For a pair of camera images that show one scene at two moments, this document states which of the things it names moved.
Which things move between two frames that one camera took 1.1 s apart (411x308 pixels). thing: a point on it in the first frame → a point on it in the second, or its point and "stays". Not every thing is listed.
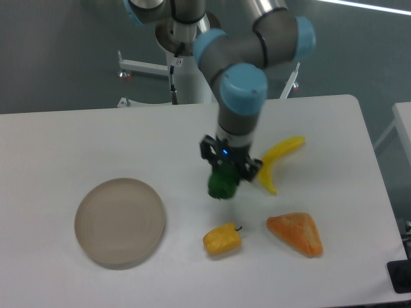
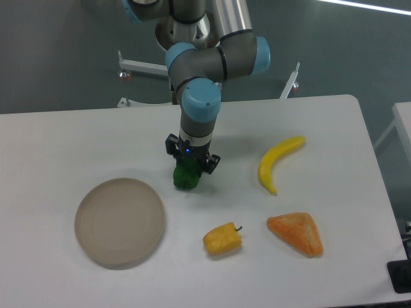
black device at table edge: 399,273 stays
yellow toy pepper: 222,239 stays
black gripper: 226,152 → 185,149
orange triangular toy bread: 299,229 stays
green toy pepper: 223,181 → 187,174
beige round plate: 119,223 stays
